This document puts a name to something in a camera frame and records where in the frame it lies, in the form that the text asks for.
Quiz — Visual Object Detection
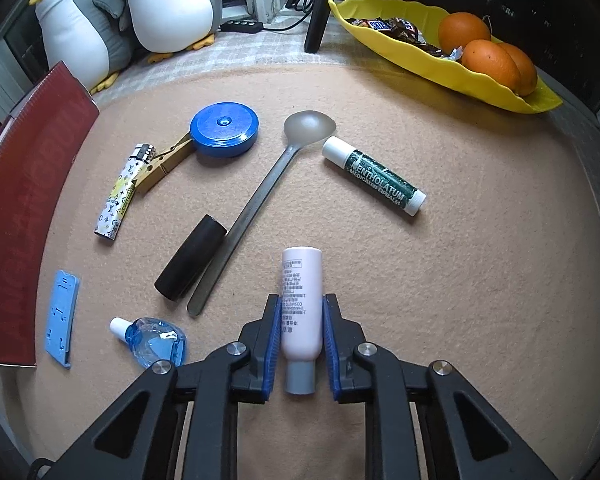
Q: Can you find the orange fruit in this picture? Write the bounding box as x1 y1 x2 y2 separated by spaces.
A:
438 12 492 56
497 42 538 97
461 39 523 92

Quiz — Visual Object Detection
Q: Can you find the yellow leaf-shaped tray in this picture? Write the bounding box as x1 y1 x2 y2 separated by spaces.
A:
328 0 565 114

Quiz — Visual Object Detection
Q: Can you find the black inline cable controller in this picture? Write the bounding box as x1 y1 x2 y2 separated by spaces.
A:
220 20 263 35

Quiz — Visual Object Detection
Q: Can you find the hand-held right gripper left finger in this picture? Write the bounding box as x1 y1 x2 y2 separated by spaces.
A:
27 294 283 480

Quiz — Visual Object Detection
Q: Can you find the grey plush penguin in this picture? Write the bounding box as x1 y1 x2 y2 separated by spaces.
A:
30 0 136 95
120 0 235 65

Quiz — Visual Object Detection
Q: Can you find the plaid cloth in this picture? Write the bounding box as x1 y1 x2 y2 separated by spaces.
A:
95 12 396 108

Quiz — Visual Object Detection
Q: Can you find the wooden clothespin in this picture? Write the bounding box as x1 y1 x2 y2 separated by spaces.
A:
132 132 196 195

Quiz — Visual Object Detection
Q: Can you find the blue round tape measure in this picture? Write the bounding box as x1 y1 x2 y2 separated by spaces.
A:
189 102 261 157

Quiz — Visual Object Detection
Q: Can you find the red cardboard box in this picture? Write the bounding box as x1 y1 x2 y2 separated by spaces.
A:
0 60 101 368

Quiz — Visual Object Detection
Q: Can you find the white lotion tube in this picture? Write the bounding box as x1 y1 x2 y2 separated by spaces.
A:
280 246 325 395

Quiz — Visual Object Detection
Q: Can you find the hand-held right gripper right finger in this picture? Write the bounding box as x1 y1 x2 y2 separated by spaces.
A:
321 292 576 480

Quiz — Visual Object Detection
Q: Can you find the patterned lighter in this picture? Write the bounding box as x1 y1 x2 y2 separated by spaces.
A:
93 143 157 246

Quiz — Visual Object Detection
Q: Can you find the black tripod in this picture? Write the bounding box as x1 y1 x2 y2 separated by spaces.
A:
304 0 381 55

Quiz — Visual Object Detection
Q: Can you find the blue plastic strip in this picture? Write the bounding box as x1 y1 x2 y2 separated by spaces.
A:
45 270 81 370

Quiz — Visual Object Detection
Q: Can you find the blue eye drop bottle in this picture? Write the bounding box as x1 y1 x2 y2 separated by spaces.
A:
109 316 188 370

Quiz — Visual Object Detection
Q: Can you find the green lip balm stick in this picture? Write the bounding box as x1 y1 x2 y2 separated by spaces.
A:
321 136 427 217

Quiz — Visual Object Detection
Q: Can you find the black cylinder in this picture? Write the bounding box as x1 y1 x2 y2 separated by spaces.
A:
154 214 228 303

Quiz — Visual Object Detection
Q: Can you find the pile of chocolate bars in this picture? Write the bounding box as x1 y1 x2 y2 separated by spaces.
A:
347 16 443 57

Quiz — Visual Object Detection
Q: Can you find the metal spoon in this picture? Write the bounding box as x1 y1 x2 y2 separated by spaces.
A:
186 109 337 318

